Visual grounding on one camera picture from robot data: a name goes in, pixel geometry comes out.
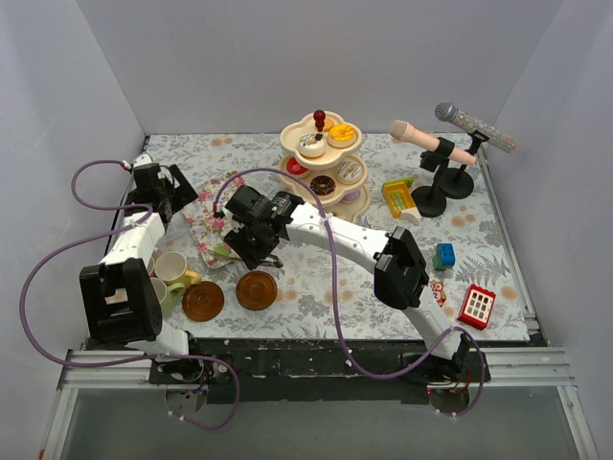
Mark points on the yellow cup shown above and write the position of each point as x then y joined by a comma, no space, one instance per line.
173,267

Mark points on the red glazed donut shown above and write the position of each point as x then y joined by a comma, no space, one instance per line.
294,168

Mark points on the blue toy brick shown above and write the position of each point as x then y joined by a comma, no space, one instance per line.
446,251

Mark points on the black microphone stand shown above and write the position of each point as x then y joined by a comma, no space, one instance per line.
456,182
431,200

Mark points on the cream three-tier dessert stand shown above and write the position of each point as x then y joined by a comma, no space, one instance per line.
326,165

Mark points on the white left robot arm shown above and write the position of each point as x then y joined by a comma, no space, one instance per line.
120,302

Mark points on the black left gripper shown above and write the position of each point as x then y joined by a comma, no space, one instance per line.
169,193

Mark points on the red toy window block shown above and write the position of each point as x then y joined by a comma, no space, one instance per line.
477,307

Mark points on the black microphone stand front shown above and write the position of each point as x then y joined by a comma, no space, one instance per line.
431,200

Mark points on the brown wooden coaster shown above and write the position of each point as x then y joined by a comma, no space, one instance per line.
203,301
256,291

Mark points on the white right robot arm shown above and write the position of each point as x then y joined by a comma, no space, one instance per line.
393,258

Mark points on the green round biscuit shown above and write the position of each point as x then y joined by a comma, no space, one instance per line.
221,251

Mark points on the floral serving tray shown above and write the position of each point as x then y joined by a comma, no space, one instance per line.
207,230

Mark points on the silver glitter microphone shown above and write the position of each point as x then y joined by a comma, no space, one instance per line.
447,112

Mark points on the green cup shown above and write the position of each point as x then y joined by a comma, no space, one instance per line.
173,293

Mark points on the floral tablecloth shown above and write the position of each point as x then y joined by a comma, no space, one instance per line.
321,297

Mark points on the black microphone stand rear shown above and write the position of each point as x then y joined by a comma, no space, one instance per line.
456,182

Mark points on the white donut with chocolate square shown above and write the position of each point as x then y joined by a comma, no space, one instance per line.
312,145

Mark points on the green toy brick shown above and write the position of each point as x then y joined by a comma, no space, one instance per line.
439,264

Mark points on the red owl toy figure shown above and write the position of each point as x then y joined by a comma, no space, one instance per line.
438,291

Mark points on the yellow toy window block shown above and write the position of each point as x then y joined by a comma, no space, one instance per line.
397,195

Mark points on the yellow glazed donut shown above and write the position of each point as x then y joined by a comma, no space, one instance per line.
342,136

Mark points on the white donut chocolate stripes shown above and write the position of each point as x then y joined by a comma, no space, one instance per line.
349,172

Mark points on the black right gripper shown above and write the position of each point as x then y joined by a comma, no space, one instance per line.
255,250

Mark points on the brown wooden coaster near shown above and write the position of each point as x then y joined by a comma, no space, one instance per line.
203,301

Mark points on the chocolate sprinkled donut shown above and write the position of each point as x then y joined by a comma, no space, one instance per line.
322,185

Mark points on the metal serving tongs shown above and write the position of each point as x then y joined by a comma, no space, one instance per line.
251,262

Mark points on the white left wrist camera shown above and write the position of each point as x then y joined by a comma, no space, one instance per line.
141,160

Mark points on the purple sprinkled donut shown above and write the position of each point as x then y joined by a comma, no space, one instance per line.
351,197

